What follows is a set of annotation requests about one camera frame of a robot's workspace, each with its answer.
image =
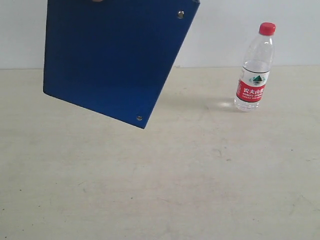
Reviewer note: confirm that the clear water bottle red label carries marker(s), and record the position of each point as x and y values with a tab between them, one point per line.
256	69

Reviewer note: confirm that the blue binder folder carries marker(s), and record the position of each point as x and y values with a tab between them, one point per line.
113	57

